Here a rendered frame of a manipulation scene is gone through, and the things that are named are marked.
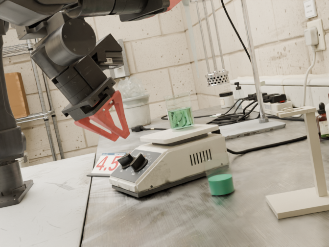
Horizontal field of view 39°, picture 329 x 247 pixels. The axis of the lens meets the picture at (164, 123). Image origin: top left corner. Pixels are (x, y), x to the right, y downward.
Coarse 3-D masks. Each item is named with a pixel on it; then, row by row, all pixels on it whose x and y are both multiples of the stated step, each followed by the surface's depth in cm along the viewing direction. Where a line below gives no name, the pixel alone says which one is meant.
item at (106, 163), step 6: (102, 156) 112; (108, 156) 110; (114, 156) 109; (120, 156) 107; (102, 162) 110; (108, 162) 109; (114, 162) 107; (96, 168) 110; (102, 168) 108; (108, 168) 107; (114, 168) 105
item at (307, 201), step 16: (288, 112) 59; (304, 112) 59; (320, 160) 60; (320, 176) 61; (288, 192) 65; (304, 192) 64; (320, 192) 61; (272, 208) 61; (288, 208) 59; (304, 208) 58; (320, 208) 58
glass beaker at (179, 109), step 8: (168, 96) 93; (176, 96) 88; (184, 96) 89; (168, 104) 90; (176, 104) 89; (184, 104) 89; (168, 112) 90; (176, 112) 89; (184, 112) 89; (192, 112) 91; (168, 120) 91; (176, 120) 89; (184, 120) 89; (192, 120) 90; (176, 128) 90; (184, 128) 89
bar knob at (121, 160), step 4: (124, 156) 88; (128, 156) 87; (132, 156) 89; (120, 160) 88; (124, 160) 88; (128, 160) 88; (132, 160) 88; (120, 164) 89; (124, 164) 89; (128, 164) 87; (124, 168) 88
